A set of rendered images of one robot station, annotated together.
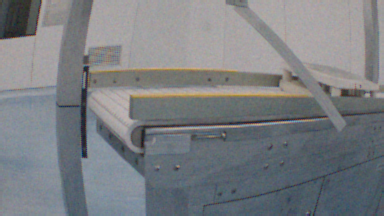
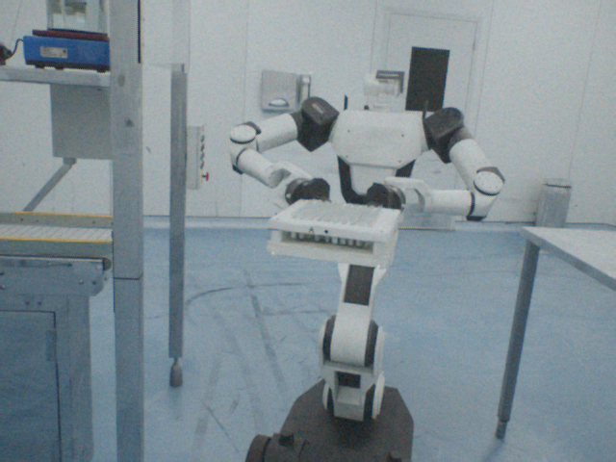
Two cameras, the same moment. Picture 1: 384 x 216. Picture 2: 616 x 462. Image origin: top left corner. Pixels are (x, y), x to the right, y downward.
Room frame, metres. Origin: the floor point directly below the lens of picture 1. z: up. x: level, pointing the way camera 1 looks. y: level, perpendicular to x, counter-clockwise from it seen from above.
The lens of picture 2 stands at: (1.99, 1.14, 1.32)
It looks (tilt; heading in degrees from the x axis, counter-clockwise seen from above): 14 degrees down; 201
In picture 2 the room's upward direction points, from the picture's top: 4 degrees clockwise
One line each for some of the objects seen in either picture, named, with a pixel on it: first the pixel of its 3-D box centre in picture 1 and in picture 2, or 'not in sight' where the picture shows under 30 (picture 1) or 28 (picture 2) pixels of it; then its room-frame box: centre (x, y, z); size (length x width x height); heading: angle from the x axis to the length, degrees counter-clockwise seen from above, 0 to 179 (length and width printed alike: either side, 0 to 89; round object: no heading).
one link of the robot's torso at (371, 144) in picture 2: not in sight; (378, 152); (0.18, 0.67, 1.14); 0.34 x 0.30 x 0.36; 99
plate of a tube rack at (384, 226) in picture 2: not in sight; (338, 218); (0.86, 0.78, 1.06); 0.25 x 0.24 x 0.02; 8
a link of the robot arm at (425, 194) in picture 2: not in sight; (406, 194); (0.48, 0.84, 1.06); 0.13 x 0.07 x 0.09; 117
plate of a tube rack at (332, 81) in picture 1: (334, 77); not in sight; (1.08, -0.37, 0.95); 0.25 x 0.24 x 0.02; 29
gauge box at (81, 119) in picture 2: not in sight; (98, 121); (0.74, 0.01, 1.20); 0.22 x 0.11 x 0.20; 118
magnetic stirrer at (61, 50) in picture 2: not in sight; (79, 53); (0.83, 0.03, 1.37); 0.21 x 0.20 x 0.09; 28
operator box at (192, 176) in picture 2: not in sight; (194, 155); (0.00, -0.16, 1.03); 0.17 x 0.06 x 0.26; 28
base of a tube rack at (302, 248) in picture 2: not in sight; (337, 240); (0.86, 0.78, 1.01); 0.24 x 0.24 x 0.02; 8
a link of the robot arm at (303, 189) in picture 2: not in sight; (309, 199); (0.69, 0.64, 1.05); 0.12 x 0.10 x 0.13; 41
